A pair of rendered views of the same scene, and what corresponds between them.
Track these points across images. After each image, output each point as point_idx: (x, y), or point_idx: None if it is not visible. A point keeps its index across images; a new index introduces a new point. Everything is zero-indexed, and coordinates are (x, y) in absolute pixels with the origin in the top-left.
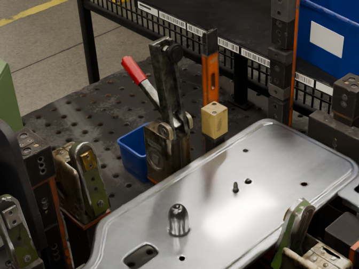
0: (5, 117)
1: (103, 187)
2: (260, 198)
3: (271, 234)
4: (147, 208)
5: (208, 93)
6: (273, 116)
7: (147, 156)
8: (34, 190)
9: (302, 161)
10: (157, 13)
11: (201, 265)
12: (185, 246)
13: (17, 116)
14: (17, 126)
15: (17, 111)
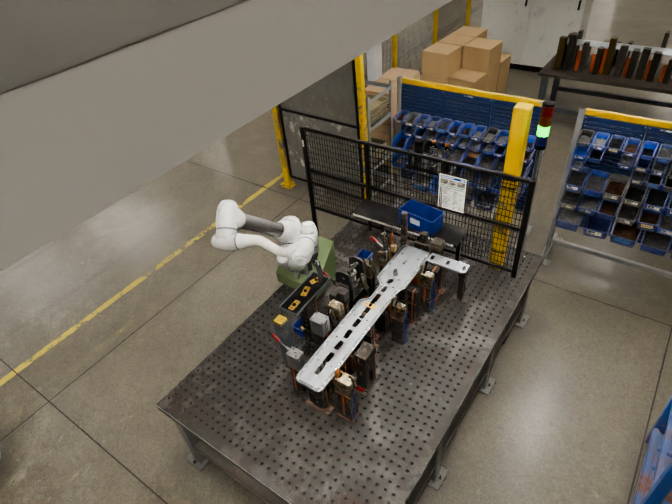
0: (332, 255)
1: (375, 268)
2: (410, 264)
3: (415, 271)
4: (386, 271)
5: (391, 241)
6: (402, 242)
7: (378, 259)
8: None
9: (416, 254)
10: (360, 216)
11: (403, 280)
12: (398, 277)
13: (334, 254)
14: (334, 257)
15: (334, 253)
